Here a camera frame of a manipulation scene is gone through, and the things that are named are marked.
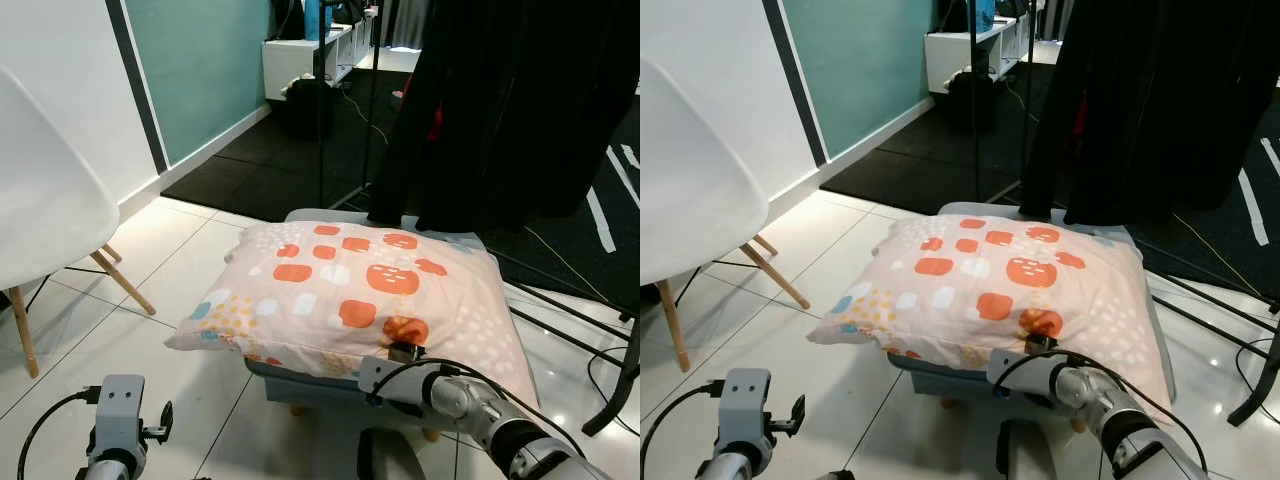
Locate black floor mat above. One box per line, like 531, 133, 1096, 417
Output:
818, 62, 1280, 301
160, 66, 641, 313

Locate black floor cable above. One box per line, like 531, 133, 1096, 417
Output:
1233, 334, 1280, 398
586, 338, 641, 403

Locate black hanging garment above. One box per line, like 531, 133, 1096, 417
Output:
1018, 0, 1280, 228
366, 0, 641, 234

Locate pink pillow with orange patches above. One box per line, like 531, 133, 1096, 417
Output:
806, 214, 1177, 423
165, 222, 542, 408

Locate yellow floor cable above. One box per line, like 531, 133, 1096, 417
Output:
1003, 72, 1280, 303

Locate grey upholstered stool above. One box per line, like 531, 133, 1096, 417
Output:
243, 208, 542, 443
884, 202, 1181, 433

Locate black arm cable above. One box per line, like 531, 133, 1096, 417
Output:
374, 357, 583, 453
640, 379, 726, 473
1003, 351, 1201, 446
17, 387, 102, 480

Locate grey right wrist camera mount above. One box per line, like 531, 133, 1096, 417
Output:
357, 354, 432, 412
987, 349, 1067, 407

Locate white plastic chair wooden legs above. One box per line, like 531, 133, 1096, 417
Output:
640, 58, 812, 373
0, 68, 158, 379

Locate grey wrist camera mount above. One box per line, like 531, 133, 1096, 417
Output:
719, 368, 777, 461
89, 374, 150, 461
987, 349, 1067, 407
357, 354, 432, 412

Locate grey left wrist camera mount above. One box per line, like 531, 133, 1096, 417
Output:
89, 374, 150, 461
719, 368, 777, 461

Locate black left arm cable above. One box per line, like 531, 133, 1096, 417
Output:
17, 387, 102, 480
640, 379, 726, 473

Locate black bag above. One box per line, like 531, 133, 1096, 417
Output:
945, 71, 999, 137
284, 77, 338, 142

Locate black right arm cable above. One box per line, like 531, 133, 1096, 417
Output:
374, 357, 583, 453
1003, 351, 1201, 446

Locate white shelf unit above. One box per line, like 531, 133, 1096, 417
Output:
262, 14, 382, 101
925, 12, 1043, 95

